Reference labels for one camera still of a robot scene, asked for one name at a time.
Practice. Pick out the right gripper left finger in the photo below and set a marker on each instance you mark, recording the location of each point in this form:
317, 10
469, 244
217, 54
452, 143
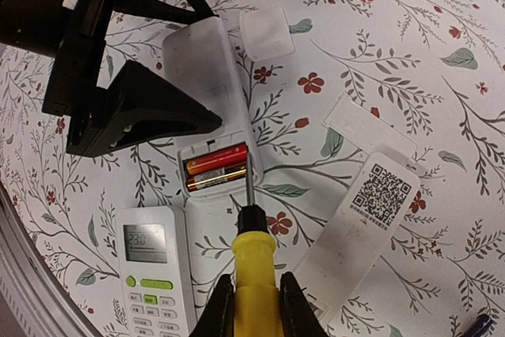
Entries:
217, 319

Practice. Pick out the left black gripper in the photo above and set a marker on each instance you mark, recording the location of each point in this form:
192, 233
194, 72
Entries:
139, 105

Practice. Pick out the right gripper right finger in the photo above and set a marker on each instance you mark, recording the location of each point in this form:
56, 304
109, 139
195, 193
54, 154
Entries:
298, 319

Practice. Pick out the yellow pry tool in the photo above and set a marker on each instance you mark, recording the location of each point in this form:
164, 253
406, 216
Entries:
256, 296

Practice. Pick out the black-faced white remote control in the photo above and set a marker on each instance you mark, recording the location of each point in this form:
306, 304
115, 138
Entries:
199, 60

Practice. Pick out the slim white remote control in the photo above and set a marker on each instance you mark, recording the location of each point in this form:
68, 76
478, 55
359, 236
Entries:
354, 237

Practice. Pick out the white remote with display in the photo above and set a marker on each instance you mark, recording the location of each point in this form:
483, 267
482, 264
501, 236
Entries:
154, 265

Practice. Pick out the slim remote battery cover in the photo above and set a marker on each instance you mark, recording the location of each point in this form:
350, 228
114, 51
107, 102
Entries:
368, 132

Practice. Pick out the small white battery cover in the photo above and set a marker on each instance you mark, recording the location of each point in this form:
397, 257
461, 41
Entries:
265, 34

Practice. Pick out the lower gold AAA battery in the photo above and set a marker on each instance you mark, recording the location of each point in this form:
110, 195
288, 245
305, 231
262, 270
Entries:
215, 177

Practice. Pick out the upper red AAA battery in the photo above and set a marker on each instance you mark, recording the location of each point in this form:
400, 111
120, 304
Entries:
214, 160

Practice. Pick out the left purple AAA battery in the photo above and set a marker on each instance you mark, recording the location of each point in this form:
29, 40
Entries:
479, 327

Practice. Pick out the floral patterned table mat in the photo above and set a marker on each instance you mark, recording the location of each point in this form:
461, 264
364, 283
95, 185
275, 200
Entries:
432, 69

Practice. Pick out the front aluminium rail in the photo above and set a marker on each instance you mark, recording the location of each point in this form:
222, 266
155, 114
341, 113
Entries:
35, 297

